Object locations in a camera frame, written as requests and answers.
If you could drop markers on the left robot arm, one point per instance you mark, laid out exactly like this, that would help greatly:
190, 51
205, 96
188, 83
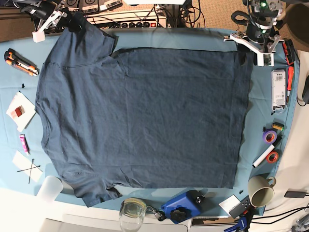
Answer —
259, 13

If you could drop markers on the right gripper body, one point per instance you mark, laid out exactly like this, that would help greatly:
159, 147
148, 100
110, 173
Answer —
62, 19

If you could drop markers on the purple tape roll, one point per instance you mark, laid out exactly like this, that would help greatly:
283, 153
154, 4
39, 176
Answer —
269, 136

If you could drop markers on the red tape roll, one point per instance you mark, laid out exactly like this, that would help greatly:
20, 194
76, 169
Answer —
272, 157

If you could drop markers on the white power strip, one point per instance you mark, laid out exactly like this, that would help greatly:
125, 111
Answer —
128, 19

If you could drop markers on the white paper card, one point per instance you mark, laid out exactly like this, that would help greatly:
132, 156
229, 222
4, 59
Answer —
21, 162

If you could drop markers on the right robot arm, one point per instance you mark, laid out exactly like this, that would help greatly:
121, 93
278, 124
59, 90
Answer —
49, 15

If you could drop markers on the orange black pliers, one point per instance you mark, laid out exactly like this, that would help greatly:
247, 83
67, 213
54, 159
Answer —
288, 48

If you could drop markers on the light blue table cloth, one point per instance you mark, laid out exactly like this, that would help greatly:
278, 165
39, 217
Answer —
259, 113

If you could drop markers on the clear glass jar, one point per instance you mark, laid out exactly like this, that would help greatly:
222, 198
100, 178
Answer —
131, 215

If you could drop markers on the dark blue T-shirt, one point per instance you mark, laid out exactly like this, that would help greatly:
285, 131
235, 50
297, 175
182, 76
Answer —
142, 118

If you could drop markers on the white business card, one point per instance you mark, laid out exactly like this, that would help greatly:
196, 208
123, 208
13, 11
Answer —
230, 203

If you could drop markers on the black marker pen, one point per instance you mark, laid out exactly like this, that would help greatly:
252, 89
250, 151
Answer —
278, 140

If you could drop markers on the grey remote control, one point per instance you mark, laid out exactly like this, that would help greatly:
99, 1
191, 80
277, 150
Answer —
239, 209

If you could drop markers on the green yellow battery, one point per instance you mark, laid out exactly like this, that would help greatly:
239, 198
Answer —
278, 126

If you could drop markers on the white marker pen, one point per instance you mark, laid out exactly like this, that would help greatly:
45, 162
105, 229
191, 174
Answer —
263, 156

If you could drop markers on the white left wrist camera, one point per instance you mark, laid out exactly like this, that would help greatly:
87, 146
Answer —
265, 59

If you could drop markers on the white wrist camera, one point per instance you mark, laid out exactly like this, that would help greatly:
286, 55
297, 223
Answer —
38, 36
265, 59

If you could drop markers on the blue clamp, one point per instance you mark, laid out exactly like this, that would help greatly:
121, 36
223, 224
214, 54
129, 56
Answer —
243, 223

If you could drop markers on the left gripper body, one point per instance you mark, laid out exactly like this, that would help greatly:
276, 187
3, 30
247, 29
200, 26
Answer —
258, 40

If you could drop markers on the black power adapter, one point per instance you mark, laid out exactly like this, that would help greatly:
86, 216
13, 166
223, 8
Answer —
295, 194

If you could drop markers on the orange screwdriver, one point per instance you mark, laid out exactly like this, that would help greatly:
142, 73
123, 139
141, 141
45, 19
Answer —
289, 82

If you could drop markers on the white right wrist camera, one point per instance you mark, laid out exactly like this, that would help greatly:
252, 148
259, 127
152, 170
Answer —
38, 36

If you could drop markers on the orange black utility knife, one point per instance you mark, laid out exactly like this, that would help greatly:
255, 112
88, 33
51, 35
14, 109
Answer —
18, 63

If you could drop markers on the pink glue tube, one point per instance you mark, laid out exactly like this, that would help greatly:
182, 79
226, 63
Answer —
24, 144

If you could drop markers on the blue box with black knob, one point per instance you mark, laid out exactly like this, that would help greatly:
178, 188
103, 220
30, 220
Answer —
183, 207

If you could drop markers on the beige ceramic mug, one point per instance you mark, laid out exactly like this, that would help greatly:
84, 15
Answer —
260, 190

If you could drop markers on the translucent plastic cup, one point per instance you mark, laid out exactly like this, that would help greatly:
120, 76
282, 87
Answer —
50, 189

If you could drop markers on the white paper with red swatch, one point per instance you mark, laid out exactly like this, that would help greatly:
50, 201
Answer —
21, 110

